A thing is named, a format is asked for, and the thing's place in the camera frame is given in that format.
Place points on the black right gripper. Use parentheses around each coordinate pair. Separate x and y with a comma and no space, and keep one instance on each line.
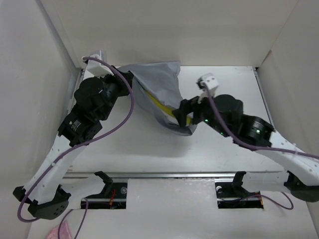
(187,106)

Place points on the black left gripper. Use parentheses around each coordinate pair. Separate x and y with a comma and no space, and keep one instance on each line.
(117,79)

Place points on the cream quilted pillow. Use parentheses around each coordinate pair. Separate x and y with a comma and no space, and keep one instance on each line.
(165,101)

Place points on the grey fabric pillowcase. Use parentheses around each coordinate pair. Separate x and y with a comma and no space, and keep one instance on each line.
(156,90)

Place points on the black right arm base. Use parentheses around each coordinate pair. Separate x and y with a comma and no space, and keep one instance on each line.
(231,195)

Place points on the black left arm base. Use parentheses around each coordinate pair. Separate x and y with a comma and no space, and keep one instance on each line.
(113,196)

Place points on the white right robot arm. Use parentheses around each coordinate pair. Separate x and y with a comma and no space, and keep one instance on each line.
(300,175)

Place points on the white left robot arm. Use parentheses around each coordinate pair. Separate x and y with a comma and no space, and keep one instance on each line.
(44,197)

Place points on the pink cloth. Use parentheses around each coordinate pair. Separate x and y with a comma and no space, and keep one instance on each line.
(62,230)

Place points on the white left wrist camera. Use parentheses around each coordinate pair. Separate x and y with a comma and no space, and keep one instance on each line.
(96,68)

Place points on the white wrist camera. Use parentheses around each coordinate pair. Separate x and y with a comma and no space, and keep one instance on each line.
(96,68)
(207,82)

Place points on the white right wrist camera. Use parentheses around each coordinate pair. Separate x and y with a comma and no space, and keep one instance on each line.
(207,82)

